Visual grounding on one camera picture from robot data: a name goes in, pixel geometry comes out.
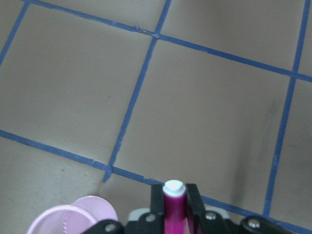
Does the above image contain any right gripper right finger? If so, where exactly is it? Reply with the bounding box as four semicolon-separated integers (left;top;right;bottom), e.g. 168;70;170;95
186;183;205;234

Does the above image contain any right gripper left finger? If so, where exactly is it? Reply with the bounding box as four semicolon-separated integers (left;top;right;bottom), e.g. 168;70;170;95
150;184;164;216

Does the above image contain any pink pen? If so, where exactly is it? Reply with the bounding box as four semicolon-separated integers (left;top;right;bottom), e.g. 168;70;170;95
162;179;203;234

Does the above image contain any pink mesh cup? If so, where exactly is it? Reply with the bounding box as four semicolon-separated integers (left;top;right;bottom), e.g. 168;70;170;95
27;195;118;234

